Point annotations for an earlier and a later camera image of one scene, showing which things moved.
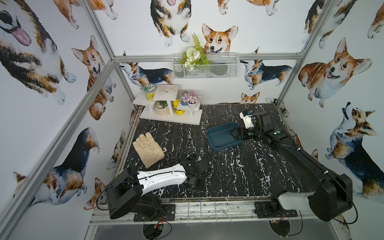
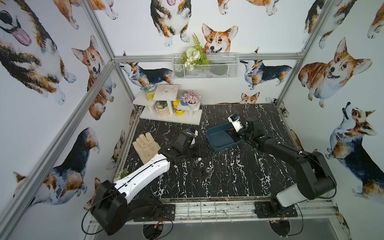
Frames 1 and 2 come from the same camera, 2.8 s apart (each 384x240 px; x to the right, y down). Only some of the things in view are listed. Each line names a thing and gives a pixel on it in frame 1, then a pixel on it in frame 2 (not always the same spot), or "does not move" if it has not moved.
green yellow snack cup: [150, 91] does not move
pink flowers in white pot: [191, 98] does not move
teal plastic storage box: [220, 137] does not move
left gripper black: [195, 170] to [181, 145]
